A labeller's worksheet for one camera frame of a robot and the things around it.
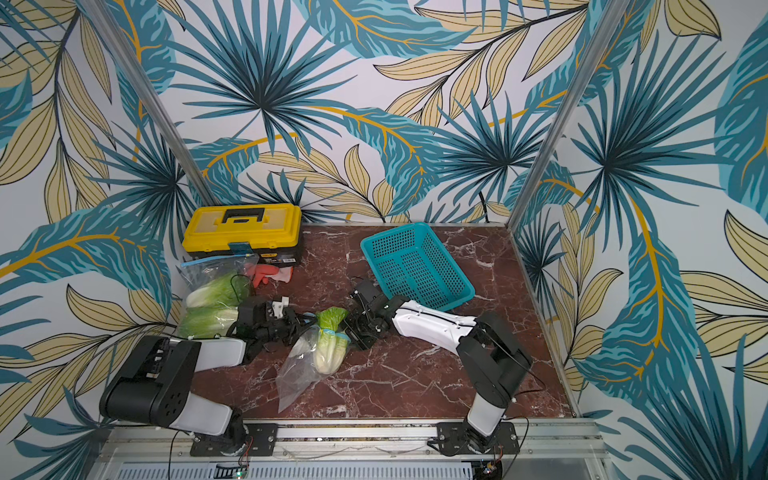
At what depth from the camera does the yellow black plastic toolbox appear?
0.96 meters

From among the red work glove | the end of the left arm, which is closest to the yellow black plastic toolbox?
the red work glove

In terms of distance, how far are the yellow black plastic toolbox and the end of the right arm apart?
14.9 inches

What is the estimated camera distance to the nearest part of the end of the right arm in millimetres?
632

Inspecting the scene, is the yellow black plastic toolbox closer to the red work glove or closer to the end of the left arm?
the red work glove

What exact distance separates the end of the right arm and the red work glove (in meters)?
0.37

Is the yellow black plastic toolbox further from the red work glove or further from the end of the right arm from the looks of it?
the end of the right arm
